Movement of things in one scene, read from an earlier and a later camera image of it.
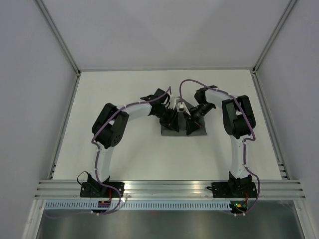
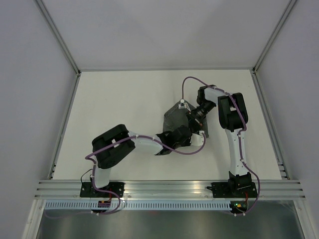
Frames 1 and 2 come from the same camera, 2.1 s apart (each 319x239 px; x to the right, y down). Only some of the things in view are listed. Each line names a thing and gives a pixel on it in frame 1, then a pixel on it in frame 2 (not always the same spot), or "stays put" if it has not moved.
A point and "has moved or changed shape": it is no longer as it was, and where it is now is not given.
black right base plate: x=233 y=189 stays put
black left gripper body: x=165 y=113 to x=187 y=143
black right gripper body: x=201 y=110 stays put
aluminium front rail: x=168 y=189 stays put
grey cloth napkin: x=182 y=122 has moved or changed shape
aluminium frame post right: x=290 y=6 stays put
